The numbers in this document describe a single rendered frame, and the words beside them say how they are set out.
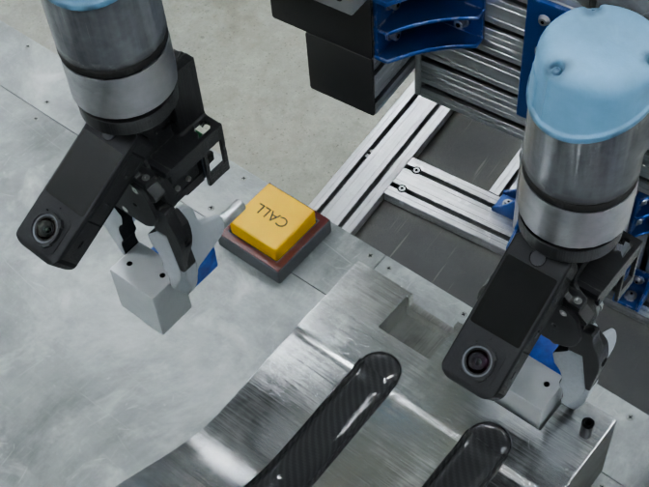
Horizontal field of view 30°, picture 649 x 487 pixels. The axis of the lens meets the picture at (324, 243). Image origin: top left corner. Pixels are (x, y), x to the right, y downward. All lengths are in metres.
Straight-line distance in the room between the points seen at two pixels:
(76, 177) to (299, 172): 1.44
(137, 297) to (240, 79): 1.51
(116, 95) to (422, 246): 1.16
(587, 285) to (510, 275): 0.06
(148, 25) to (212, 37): 1.79
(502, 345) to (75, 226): 0.31
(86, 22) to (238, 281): 0.46
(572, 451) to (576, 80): 0.37
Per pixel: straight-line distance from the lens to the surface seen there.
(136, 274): 1.00
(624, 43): 0.72
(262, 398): 1.00
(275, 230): 1.16
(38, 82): 1.40
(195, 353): 1.13
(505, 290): 0.84
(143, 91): 0.82
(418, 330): 1.06
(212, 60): 2.53
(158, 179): 0.89
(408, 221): 1.95
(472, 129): 2.08
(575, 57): 0.71
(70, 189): 0.88
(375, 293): 1.04
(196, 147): 0.90
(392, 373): 1.01
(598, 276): 0.88
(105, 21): 0.77
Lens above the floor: 1.75
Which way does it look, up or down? 53 degrees down
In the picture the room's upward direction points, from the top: 5 degrees counter-clockwise
